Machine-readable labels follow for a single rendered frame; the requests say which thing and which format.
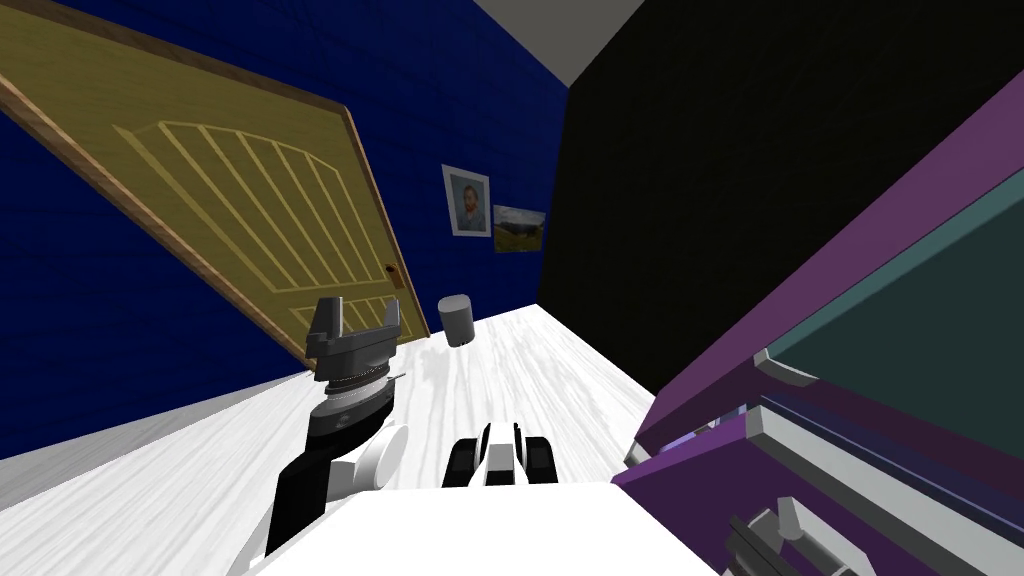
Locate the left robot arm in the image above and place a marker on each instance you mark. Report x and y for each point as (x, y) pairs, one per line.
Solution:
(344, 424)

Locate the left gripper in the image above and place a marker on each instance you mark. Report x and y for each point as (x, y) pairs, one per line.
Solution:
(356, 352)

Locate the grey cylinder bin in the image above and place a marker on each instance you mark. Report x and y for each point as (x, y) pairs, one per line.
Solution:
(456, 320)

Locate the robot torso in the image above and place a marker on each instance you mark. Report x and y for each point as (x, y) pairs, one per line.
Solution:
(480, 536)

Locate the brass door knob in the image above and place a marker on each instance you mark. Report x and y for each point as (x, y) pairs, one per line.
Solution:
(394, 275)

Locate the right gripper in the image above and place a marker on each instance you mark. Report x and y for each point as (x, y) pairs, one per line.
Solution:
(808, 552)

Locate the framed portrait picture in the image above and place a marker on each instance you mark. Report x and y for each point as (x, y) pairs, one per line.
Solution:
(468, 200)

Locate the purple drawer front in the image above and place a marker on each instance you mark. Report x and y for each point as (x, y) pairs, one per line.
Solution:
(696, 488)

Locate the dark teal cabinet door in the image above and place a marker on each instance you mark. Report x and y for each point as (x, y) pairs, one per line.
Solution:
(944, 336)

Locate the purple cabinet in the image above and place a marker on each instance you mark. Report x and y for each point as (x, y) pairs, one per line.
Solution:
(864, 240)

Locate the yellow wooden door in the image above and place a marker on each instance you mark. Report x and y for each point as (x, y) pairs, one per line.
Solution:
(240, 200)

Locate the landscape picture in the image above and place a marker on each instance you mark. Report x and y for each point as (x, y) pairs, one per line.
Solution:
(518, 229)

